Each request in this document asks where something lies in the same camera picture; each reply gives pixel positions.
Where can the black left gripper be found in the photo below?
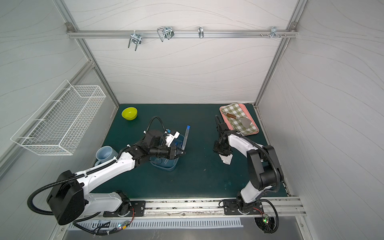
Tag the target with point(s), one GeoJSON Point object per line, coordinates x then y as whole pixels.
{"type": "Point", "coordinates": [173, 151]}

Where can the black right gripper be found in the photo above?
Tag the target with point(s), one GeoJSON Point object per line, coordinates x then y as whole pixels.
{"type": "Point", "coordinates": [221, 132]}

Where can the white gauze wipe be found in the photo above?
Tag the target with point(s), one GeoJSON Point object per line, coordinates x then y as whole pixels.
{"type": "Point", "coordinates": [226, 159]}

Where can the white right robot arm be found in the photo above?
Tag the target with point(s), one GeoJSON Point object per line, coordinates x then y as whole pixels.
{"type": "Point", "coordinates": [263, 165]}

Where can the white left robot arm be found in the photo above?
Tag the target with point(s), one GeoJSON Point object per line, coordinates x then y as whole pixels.
{"type": "Point", "coordinates": [73, 197]}

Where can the blue plastic tub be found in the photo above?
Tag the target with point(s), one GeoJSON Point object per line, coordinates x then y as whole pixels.
{"type": "Point", "coordinates": [166, 164]}

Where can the pink plastic tray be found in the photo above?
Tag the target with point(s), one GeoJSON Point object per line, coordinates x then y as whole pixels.
{"type": "Point", "coordinates": [238, 120]}

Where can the yellow green bowl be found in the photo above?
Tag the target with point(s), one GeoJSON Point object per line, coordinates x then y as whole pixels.
{"type": "Point", "coordinates": [130, 113]}

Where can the light blue mug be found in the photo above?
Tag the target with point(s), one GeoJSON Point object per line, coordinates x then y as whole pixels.
{"type": "Point", "coordinates": [105, 154]}

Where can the metal clamp hook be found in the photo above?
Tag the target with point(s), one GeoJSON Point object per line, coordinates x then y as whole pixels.
{"type": "Point", "coordinates": [135, 40]}
{"type": "Point", "coordinates": [165, 32]}
{"type": "Point", "coordinates": [273, 34]}
{"type": "Point", "coordinates": [201, 32]}

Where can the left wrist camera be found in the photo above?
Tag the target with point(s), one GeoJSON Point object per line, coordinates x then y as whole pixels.
{"type": "Point", "coordinates": [170, 137]}

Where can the wooden handled metal spatula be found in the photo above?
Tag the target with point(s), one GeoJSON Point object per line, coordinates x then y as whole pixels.
{"type": "Point", "coordinates": [244, 121]}

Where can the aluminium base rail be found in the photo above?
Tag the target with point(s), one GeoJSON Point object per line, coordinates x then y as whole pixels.
{"type": "Point", "coordinates": [208, 208]}

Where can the white wire basket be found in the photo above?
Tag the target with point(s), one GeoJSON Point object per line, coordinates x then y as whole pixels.
{"type": "Point", "coordinates": [58, 125]}

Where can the aluminium cross rail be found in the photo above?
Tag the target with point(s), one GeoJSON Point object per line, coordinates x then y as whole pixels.
{"type": "Point", "coordinates": [179, 34]}

